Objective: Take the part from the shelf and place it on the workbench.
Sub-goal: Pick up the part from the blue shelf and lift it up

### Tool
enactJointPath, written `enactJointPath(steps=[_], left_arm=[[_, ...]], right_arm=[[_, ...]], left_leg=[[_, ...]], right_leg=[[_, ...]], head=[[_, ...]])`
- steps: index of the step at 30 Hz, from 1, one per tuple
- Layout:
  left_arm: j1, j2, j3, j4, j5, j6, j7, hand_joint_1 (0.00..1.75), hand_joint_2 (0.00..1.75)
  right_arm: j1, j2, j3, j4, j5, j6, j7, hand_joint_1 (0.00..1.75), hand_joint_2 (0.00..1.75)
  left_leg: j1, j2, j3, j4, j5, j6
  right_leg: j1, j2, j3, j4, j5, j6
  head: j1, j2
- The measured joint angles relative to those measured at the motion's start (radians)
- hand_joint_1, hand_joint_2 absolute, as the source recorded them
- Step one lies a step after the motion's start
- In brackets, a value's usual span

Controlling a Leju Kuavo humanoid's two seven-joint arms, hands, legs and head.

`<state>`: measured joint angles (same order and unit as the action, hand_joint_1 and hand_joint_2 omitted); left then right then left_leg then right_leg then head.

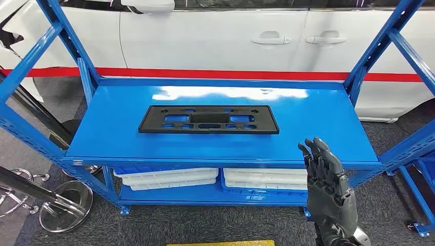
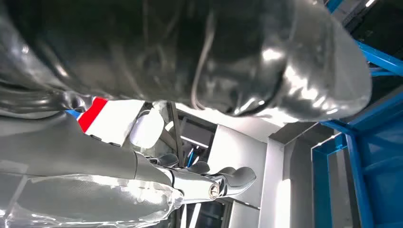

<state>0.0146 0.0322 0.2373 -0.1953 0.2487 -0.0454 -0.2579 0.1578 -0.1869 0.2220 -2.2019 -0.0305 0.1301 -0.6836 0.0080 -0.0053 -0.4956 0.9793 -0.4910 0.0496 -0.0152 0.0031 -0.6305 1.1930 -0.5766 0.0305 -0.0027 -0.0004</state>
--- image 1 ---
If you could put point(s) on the red barrier belt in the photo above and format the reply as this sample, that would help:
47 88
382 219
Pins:
204 73

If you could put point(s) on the white car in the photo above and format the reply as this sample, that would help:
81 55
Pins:
204 44

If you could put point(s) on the blue metal shelf rack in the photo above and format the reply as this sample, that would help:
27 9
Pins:
112 135

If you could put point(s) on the black round base plate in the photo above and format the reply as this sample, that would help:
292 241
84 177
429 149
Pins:
61 142

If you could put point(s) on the white car side mirror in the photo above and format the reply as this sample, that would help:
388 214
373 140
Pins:
149 6

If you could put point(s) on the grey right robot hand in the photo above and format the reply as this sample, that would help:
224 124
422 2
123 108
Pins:
328 190

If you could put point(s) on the chrome stool base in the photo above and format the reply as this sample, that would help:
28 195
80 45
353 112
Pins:
34 209

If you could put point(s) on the black plastic frame part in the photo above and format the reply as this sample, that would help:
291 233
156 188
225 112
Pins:
153 125

